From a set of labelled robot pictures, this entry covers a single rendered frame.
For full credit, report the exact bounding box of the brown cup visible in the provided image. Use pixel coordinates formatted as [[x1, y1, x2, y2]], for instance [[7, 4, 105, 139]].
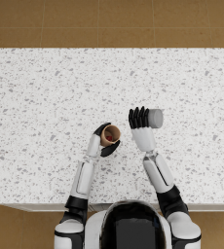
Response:
[[99, 124, 122, 148]]

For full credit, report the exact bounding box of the grey cup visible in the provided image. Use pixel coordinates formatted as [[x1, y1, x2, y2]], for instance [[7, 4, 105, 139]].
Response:
[[147, 108, 165, 129]]

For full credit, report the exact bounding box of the robot body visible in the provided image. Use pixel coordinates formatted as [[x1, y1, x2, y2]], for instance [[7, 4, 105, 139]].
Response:
[[84, 199, 173, 249]]

